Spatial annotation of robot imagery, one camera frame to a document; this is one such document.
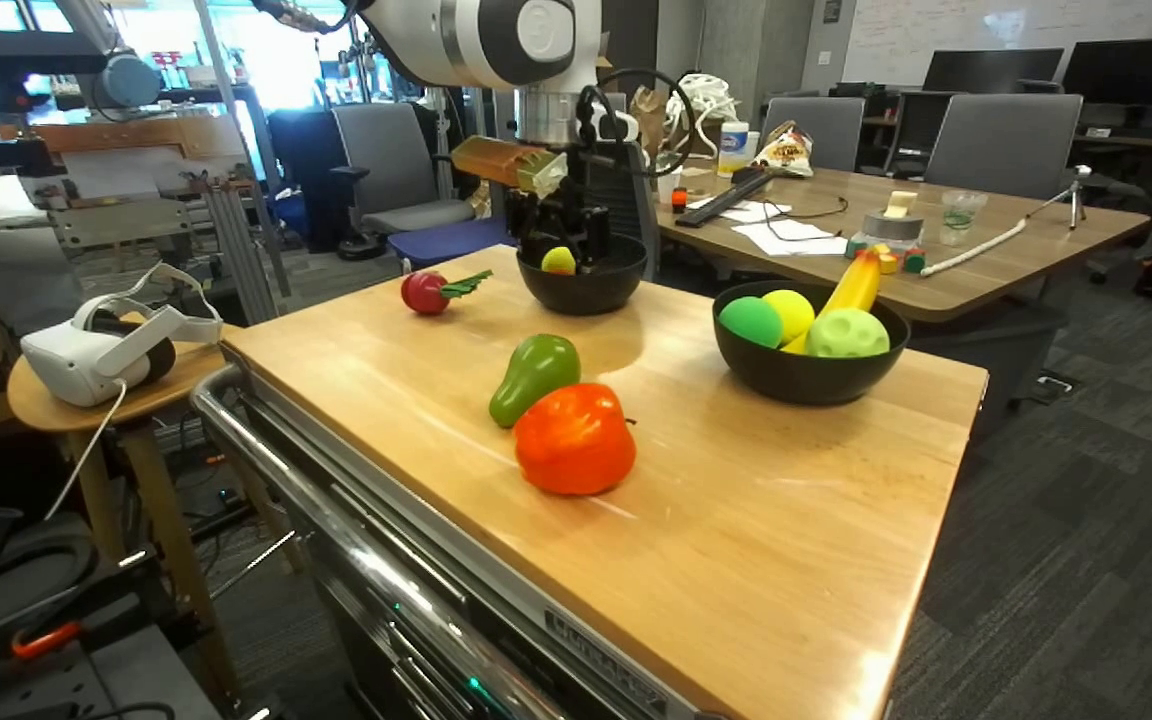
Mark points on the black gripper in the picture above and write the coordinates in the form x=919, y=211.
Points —
x=600, y=183

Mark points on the yellow toy lemon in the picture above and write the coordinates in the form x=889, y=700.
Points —
x=559, y=260

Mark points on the green toy pear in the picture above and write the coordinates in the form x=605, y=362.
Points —
x=532, y=369

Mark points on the red toy radish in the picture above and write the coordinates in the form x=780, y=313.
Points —
x=428, y=294

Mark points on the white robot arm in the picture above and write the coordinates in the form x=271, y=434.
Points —
x=546, y=53

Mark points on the green toy ball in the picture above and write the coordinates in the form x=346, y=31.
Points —
x=754, y=321

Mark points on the yellow toy ball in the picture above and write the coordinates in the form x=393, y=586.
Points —
x=792, y=313

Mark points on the light green toy cabbage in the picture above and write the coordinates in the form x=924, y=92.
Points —
x=848, y=333

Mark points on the yellow toy banana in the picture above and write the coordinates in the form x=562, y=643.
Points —
x=859, y=286

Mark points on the black bowl left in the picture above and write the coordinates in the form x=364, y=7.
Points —
x=586, y=294

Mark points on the black bowl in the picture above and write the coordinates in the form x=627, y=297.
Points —
x=586, y=294
x=792, y=378

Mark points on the wooden office table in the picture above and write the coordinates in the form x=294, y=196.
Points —
x=950, y=250

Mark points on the black keyboard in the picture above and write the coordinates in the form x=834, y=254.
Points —
x=741, y=187

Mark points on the white paper sheets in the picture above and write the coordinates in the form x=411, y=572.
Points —
x=778, y=235

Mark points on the grey office chair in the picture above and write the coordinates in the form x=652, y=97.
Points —
x=389, y=174

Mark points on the black bowl right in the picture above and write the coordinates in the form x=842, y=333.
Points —
x=792, y=378

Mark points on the grey chair right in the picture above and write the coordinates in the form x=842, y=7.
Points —
x=1007, y=143

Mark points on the white VR headset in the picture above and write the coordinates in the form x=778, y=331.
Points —
x=123, y=340

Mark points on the round wooden stool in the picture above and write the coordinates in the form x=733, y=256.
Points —
x=81, y=438

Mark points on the orange clamp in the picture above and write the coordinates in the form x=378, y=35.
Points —
x=47, y=643

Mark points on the metal cart handle bar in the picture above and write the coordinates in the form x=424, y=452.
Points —
x=400, y=625

